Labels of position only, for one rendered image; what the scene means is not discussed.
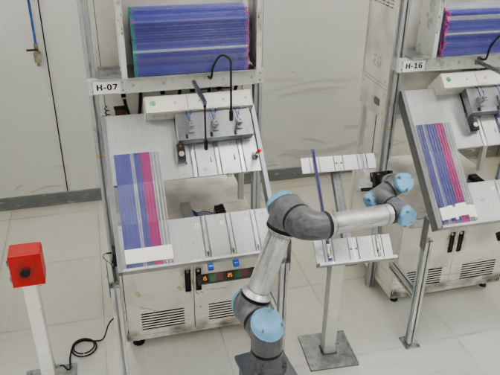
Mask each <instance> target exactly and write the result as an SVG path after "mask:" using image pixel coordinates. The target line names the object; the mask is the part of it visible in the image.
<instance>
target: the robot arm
mask: <svg viewBox="0 0 500 375"><path fill-rule="evenodd" d="M371 174H372V175H371ZM370 178H371V182H372V187H371V183H370V182H366V181H365V180H364V179H363V178H360V179H359V187H358V188H355V190H356V191H358V192H362V191H369V192H367V193H366V194H365V195H364V196H363V201H364V203H365V205H366V207H365V208H357V209H352V210H346V211H338V212H333V213H330V212H328V211H314V210H313V209H312V208H310V207H309V206H308V205H307V204H306V203H304V202H303V201H302V200H301V199H300V198H299V196H297V195H296V194H294V193H293V192H291V191H289V190H282V191H279V192H277V193H275V194H274V195H272V196H271V197H270V199H269V201H268V202H267V204H266V210H267V213H268V214H269V218H268V220H267V222H266V226H267V228H268V232H267V235H266V238H265V240H264V242H263V246H262V248H261V250H260V253H259V256H258V259H257V262H256V264H255V267H254V270H253V272H252V274H251V278H250V280H249V284H246V285H245V286H243V288H241V289H239V292H236V293H235V294H234V296H233V298H232V300H231V308H232V310H233V312H234V315H235V316H236V318H237V319H238V320H239V321H240V323H241V324H242V326H243V327H244V329H245V330H246V332H247V333H248V335H249V336H250V338H251V350H250V352H249V354H248V356H247V359H246V370H247V372H248V374H249V375H284V374H285V373H286V358H285V356H284V353H283V332H284V324H283V318H282V316H281V314H280V313H279V312H278V311H276V310H272V309H271V308H269V304H270V302H271V299H272V296H271V294H270V290H271V288H272V285H273V283H274V280H275V277H276V275H277V273H278V270H279V267H280V265H281V262H282V259H283V256H284V254H285V252H286V249H287V246H288V244H289V241H290V239H291V238H292V237H294V238H297V239H299V240H326V239H330V238H332V237H333V235H334V234H341V233H346V232H350V231H358V230H362V229H366V228H374V227H378V226H383V225H390V224H394V223H398V225H401V226H402V227H409V226H410V225H412V224H413V223H414V221H415V220H416V216H417V214H416V211H415V210H414V209H413V208H411V206H410V205H407V204H406V203H404V202H403V201H402V200H401V199H399V198H397V196H399V195H400V194H401V193H405V192H407V191H410V190H411V189H412V188H413V186H414V179H413V177H412V176H411V175H410V174H409V173H404V172H399V173H393V170H387V171H381V172H372V173H370Z"/></svg>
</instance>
